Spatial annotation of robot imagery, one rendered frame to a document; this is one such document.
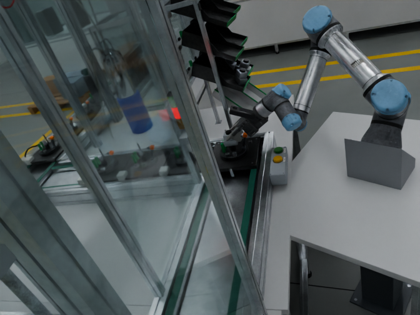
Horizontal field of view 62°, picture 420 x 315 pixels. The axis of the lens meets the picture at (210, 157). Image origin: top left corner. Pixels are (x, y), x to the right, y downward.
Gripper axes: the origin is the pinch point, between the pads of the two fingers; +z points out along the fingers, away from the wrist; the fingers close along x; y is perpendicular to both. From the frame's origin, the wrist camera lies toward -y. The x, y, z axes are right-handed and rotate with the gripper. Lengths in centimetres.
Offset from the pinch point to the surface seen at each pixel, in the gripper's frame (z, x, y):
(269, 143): -7.5, 5.9, 19.5
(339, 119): -29, 36, 47
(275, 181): -8.4, -19.1, 24.5
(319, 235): -18, -45, 39
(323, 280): 35, -5, 107
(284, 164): -13.7, -12.0, 23.7
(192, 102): -52, -83, -35
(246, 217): -1.8, -42.4, 16.8
